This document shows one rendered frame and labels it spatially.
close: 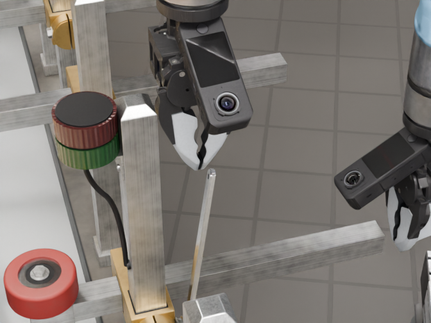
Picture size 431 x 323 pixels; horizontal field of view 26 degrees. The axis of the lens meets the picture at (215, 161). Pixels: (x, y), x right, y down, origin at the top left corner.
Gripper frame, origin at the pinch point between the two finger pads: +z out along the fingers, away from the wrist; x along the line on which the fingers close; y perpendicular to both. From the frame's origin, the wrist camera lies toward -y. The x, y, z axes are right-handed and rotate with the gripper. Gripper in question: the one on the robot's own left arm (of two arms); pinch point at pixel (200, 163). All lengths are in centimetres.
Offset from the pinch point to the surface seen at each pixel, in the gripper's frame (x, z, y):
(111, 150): 10.7, -10.3, -7.7
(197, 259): 2.2, 8.2, -6.2
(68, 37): 8.2, 6.4, 40.1
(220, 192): -34, 101, 104
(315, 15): -93, 101, 182
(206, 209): 0.6, 2.8, -4.3
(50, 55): 9, 27, 68
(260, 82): -14.8, 6.9, 22.1
